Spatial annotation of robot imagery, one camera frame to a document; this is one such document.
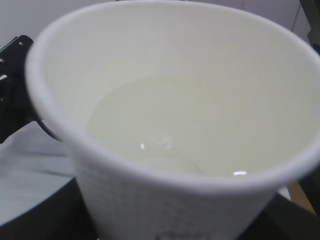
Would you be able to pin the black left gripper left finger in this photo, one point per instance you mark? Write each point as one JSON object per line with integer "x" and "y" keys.
{"x": 62, "y": 216}

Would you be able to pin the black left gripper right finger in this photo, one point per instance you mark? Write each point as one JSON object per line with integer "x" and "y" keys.
{"x": 284, "y": 220}

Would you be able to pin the white paper cup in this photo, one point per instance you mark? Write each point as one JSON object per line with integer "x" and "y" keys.
{"x": 182, "y": 119}

